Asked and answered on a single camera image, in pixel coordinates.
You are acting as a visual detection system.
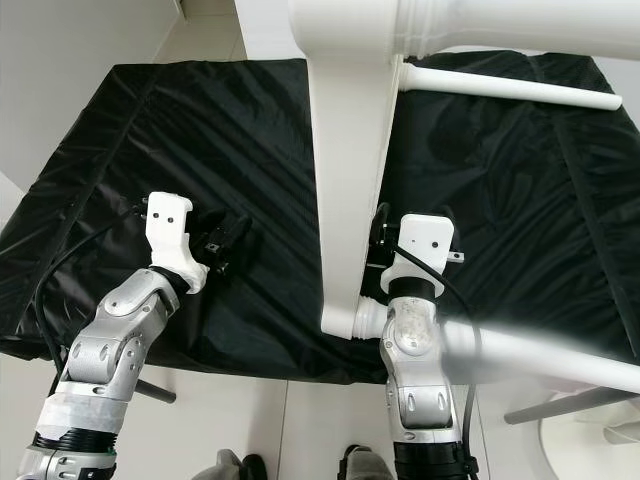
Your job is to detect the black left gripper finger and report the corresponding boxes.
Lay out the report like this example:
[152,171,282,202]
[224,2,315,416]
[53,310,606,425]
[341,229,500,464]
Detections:
[225,213,254,263]

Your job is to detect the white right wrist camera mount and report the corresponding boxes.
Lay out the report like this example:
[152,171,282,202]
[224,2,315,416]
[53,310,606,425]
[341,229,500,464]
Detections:
[382,214,459,298]

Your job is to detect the white plastic children table top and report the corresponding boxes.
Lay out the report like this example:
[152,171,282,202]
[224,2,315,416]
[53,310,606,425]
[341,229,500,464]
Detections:
[290,0,409,338]

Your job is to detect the black robot right foot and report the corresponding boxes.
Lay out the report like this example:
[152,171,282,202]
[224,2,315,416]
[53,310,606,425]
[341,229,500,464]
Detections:
[338,445,397,480]

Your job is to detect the white round plastic object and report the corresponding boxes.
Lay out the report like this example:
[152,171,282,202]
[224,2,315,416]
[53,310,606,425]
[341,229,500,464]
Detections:
[540,410,640,480]

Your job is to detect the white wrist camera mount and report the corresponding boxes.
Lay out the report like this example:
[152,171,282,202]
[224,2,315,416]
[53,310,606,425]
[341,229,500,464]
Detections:
[145,192,211,293]
[382,214,459,298]

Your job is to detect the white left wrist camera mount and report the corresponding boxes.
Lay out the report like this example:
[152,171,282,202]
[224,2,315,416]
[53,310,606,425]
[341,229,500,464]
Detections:
[145,192,211,293]

